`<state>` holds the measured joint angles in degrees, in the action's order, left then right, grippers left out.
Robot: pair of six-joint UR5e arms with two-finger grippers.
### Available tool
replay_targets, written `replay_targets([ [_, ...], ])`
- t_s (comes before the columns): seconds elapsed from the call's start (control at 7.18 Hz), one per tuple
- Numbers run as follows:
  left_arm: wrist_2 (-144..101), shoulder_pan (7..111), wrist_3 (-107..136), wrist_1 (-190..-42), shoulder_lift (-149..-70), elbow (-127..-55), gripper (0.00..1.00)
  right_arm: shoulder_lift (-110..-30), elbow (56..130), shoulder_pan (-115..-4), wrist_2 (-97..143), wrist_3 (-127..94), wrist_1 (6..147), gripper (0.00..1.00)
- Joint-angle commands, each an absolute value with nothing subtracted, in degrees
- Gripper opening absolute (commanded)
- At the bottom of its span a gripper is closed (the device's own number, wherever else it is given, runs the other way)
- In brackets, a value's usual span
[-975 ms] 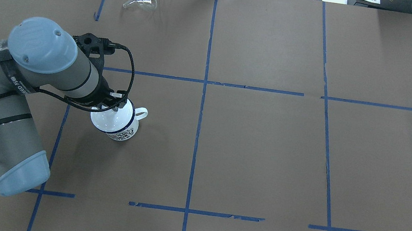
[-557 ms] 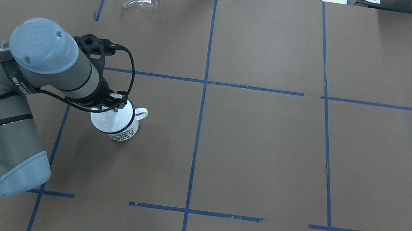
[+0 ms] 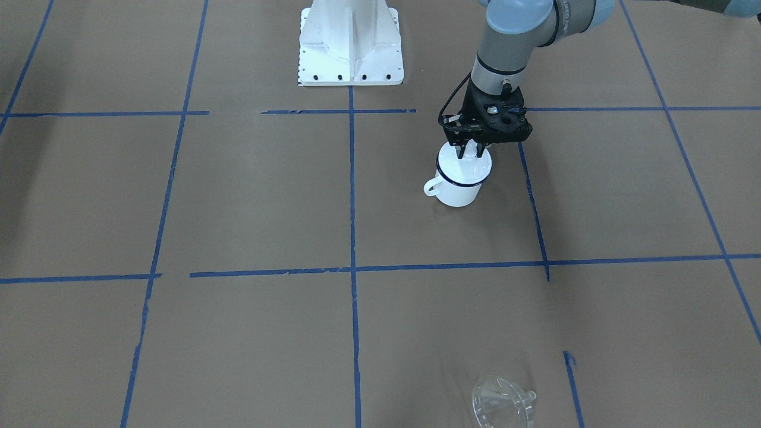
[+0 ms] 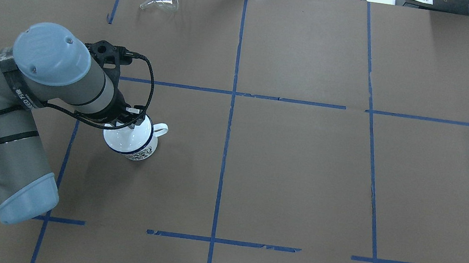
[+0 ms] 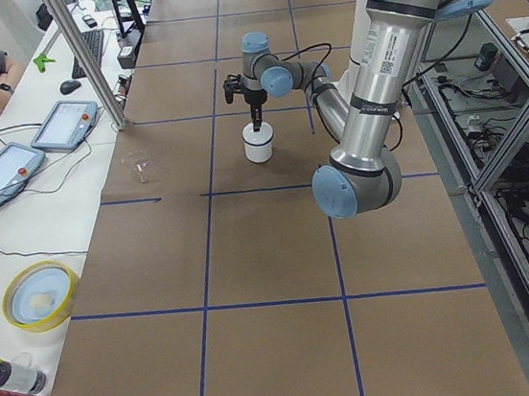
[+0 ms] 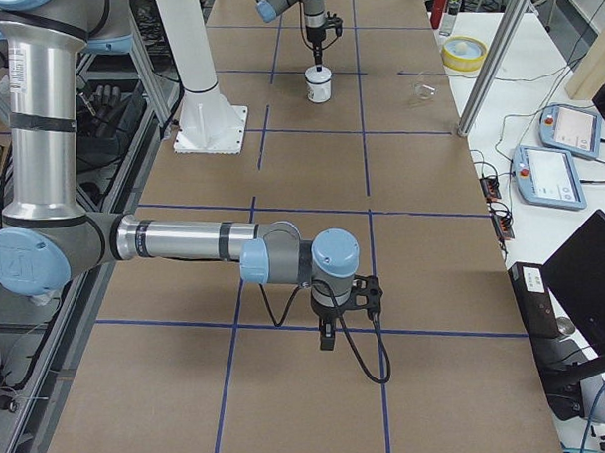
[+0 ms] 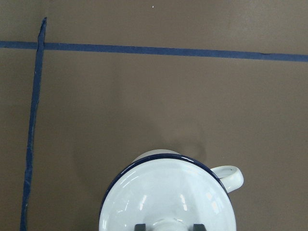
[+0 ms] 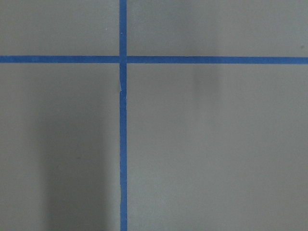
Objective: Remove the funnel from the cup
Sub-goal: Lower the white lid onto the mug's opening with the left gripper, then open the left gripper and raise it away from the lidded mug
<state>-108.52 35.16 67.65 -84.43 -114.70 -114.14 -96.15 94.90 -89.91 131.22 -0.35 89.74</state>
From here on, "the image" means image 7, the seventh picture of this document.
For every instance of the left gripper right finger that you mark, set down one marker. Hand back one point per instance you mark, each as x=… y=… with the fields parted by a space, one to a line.
x=198 y=227

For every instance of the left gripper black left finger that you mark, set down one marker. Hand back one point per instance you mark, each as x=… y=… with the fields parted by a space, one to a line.
x=140 y=227

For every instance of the white enamel cup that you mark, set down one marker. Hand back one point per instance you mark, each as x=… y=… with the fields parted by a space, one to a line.
x=169 y=191

